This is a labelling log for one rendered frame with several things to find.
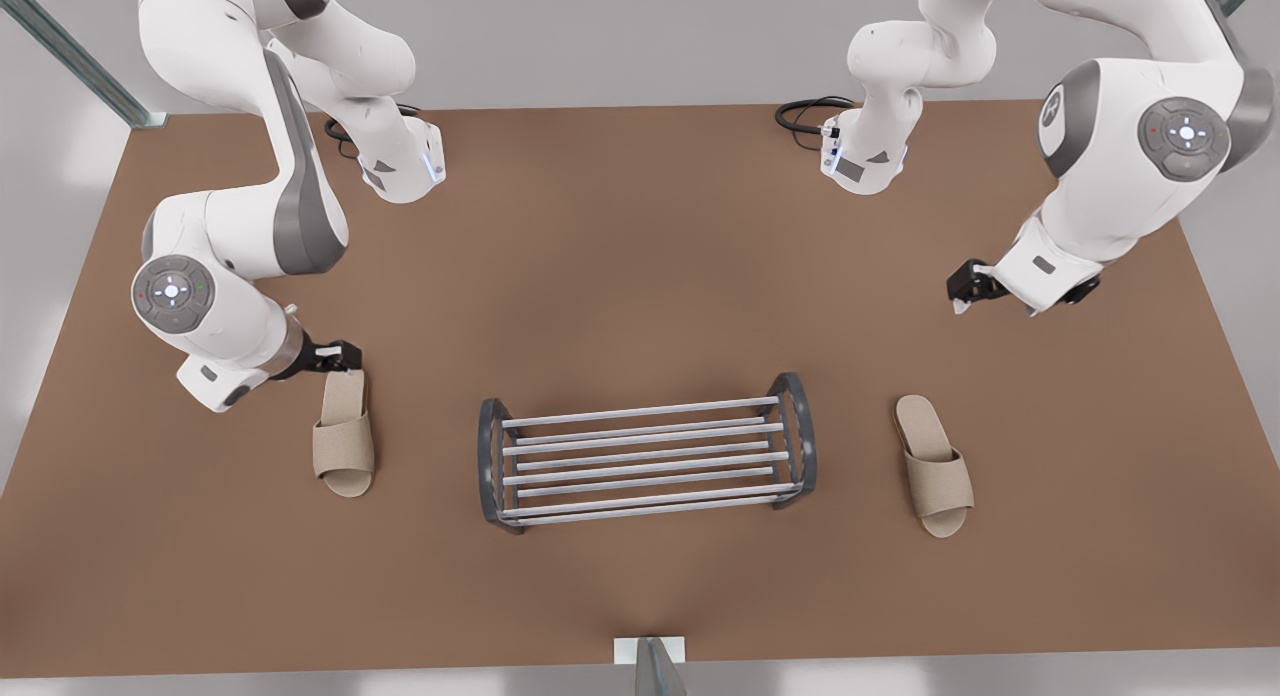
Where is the beige open-toe slipper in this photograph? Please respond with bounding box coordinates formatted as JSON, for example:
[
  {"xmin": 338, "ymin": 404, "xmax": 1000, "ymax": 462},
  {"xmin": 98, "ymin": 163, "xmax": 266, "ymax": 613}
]
[
  {"xmin": 892, "ymin": 393, "xmax": 976, "ymax": 540},
  {"xmin": 311, "ymin": 368, "xmax": 377, "ymax": 500}
]

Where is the black cable loop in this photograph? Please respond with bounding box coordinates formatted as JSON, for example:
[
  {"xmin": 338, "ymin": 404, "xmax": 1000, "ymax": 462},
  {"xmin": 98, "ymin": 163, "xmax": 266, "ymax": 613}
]
[
  {"xmin": 774, "ymin": 95, "xmax": 858, "ymax": 138},
  {"xmin": 322, "ymin": 103, "xmax": 423, "ymax": 163}
]

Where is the grey metal shoe rack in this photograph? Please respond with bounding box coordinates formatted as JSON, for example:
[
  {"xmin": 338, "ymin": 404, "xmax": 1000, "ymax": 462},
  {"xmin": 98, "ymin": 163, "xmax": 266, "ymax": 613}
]
[{"xmin": 476, "ymin": 371, "xmax": 819, "ymax": 536}]

